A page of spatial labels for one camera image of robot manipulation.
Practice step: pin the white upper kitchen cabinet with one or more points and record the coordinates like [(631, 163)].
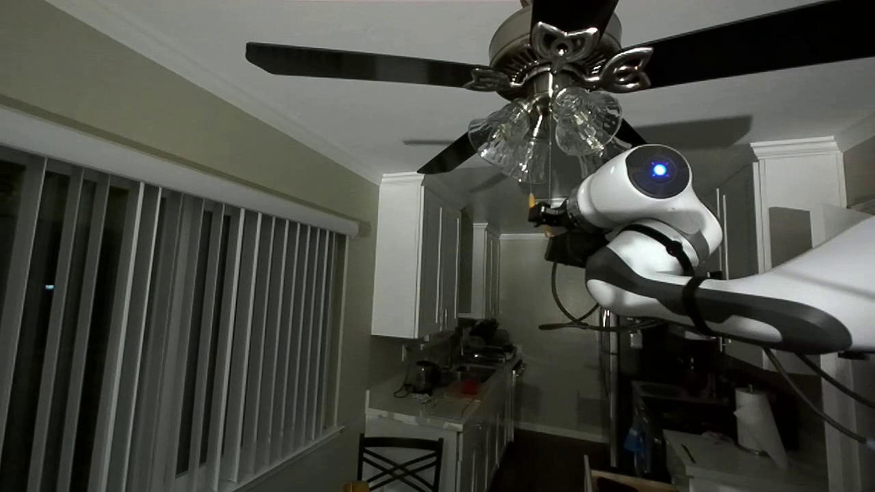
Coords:
[(397, 255)]

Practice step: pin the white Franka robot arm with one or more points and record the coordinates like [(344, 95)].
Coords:
[(658, 227)]

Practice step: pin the white paper bag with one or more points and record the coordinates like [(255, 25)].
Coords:
[(755, 426)]

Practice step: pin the long dark fan blade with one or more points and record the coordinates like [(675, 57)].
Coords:
[(569, 11), (449, 155), (356, 63), (766, 43), (631, 136)]

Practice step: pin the stainless steel refrigerator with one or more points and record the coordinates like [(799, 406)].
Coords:
[(619, 385)]

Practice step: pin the wooden chair back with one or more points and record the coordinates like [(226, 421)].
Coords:
[(612, 480)]

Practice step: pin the clear glass lamp shade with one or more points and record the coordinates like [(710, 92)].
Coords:
[(508, 141), (550, 173), (590, 125)]

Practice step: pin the dark kettle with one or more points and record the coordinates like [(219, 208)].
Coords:
[(423, 376)]

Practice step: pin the white kitchen counter unit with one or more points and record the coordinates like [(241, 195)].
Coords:
[(456, 420)]

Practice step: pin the silver ceiling fan motor housing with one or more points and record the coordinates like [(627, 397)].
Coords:
[(548, 46)]

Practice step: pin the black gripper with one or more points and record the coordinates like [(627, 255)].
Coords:
[(575, 241)]

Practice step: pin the white vertical window blinds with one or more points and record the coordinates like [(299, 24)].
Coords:
[(165, 337)]

